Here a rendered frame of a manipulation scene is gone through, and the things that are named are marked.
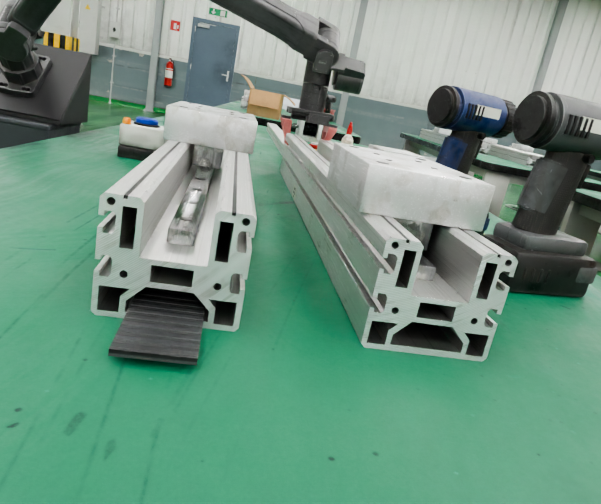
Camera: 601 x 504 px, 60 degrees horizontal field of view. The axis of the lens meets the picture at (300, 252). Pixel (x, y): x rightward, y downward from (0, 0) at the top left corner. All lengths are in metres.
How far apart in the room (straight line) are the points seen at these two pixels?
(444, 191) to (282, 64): 11.72
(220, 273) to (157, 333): 0.06
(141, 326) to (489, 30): 12.75
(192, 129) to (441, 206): 0.34
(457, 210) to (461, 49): 12.32
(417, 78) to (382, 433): 12.25
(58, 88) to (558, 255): 1.12
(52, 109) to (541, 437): 1.20
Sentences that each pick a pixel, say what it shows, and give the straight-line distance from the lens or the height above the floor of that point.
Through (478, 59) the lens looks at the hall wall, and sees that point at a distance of 12.87.
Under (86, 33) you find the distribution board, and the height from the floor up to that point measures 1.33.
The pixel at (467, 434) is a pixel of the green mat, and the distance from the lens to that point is 0.33.
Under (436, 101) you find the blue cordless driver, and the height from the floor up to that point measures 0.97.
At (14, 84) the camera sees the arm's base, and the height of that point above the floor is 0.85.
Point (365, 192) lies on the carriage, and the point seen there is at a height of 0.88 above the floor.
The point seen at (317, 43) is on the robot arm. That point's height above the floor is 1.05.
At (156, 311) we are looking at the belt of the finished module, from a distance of 0.37.
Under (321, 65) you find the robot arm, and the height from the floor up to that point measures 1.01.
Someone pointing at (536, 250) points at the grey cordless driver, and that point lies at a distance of 0.64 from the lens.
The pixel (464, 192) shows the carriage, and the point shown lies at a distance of 0.45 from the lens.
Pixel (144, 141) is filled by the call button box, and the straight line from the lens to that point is 0.99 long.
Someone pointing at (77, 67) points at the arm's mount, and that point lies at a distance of 1.43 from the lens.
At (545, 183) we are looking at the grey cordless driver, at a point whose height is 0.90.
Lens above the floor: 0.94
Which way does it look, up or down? 16 degrees down
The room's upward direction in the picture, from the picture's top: 11 degrees clockwise
